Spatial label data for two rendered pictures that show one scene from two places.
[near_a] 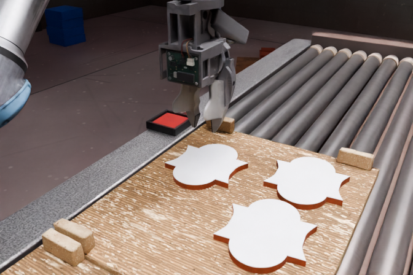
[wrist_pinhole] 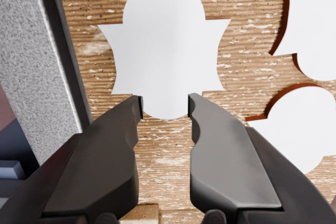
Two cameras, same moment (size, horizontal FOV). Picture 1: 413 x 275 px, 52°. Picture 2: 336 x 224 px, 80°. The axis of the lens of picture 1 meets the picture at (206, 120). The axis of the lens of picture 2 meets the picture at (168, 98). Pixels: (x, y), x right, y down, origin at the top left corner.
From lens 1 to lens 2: 0.70 m
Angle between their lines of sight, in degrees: 89
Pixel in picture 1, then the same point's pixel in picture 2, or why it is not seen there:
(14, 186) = not seen: outside the picture
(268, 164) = not seen: outside the picture
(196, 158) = (143, 57)
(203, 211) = not seen: hidden behind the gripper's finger
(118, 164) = (36, 91)
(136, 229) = (171, 180)
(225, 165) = (198, 50)
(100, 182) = (62, 130)
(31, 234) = not seen: hidden behind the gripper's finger
